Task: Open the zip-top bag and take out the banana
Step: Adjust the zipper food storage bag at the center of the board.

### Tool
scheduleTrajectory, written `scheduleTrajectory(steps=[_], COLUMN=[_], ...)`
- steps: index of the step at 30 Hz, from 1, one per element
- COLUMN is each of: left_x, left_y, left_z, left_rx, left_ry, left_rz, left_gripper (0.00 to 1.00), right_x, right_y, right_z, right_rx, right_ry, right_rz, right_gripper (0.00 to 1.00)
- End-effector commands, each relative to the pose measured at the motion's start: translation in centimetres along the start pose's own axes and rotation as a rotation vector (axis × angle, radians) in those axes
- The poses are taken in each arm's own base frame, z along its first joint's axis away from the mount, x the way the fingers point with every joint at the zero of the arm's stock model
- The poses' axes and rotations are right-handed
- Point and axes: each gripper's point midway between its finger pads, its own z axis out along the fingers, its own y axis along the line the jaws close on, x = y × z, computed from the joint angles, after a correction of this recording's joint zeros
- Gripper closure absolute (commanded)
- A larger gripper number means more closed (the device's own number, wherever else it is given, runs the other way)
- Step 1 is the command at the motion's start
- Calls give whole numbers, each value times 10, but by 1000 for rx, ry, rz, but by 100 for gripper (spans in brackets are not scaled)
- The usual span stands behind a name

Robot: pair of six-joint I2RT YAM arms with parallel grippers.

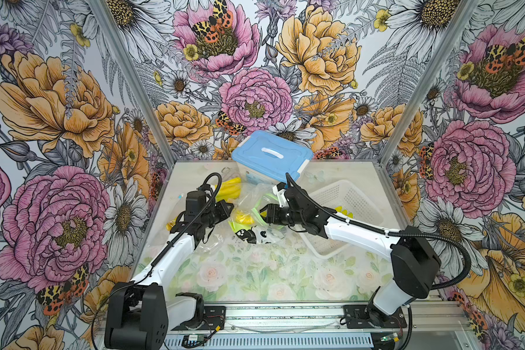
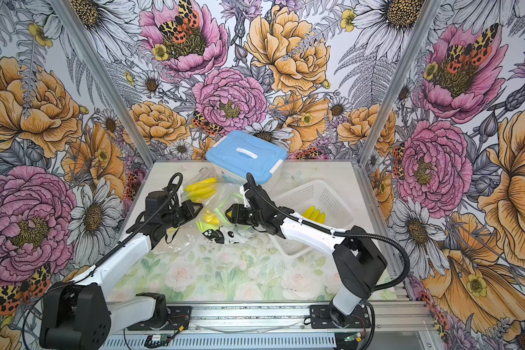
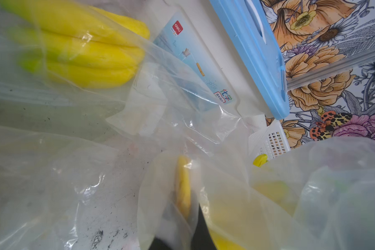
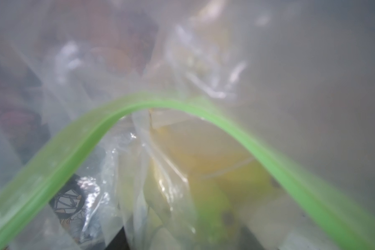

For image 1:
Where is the white plastic basket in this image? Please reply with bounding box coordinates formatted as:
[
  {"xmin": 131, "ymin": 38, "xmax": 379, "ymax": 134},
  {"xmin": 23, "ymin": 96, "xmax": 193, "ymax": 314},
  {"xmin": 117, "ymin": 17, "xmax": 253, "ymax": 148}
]
[{"xmin": 297, "ymin": 178, "xmax": 385, "ymax": 260}]

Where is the panda zip-top bag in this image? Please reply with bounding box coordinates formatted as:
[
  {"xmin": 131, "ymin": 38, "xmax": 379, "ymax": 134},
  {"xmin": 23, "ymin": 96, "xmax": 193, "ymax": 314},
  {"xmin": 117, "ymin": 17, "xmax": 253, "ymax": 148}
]
[{"xmin": 229, "ymin": 183, "xmax": 287, "ymax": 244}]

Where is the blue lid storage box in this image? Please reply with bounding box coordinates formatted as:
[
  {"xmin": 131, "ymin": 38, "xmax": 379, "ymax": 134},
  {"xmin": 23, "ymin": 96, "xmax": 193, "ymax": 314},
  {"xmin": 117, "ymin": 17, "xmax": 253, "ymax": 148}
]
[{"xmin": 232, "ymin": 131, "xmax": 314, "ymax": 185}]

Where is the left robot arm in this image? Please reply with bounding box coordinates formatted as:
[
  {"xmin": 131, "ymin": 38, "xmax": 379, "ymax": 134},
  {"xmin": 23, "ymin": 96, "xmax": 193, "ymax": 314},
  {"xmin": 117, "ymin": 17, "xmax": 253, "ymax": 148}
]
[{"xmin": 100, "ymin": 172, "xmax": 233, "ymax": 349}]

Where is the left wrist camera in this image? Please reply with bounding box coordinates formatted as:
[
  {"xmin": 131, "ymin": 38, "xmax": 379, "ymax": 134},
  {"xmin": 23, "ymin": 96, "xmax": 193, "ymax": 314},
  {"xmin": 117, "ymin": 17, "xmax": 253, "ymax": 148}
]
[{"xmin": 184, "ymin": 190, "xmax": 207, "ymax": 223}]

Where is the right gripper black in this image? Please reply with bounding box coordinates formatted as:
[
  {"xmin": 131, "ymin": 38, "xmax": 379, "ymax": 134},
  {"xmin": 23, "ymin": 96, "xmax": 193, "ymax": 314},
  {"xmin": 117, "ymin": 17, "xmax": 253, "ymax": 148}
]
[{"xmin": 255, "ymin": 203, "xmax": 305, "ymax": 228}]

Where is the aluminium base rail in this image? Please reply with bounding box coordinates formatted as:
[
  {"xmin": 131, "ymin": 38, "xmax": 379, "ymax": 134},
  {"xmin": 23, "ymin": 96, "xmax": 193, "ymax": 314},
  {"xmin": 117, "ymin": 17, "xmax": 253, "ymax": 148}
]
[{"xmin": 113, "ymin": 301, "xmax": 469, "ymax": 350}]

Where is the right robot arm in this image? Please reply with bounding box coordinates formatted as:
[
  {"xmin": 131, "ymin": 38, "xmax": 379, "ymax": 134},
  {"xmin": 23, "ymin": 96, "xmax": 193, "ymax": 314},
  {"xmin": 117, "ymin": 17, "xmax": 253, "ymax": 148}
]
[{"xmin": 260, "ymin": 175, "xmax": 472, "ymax": 328}]

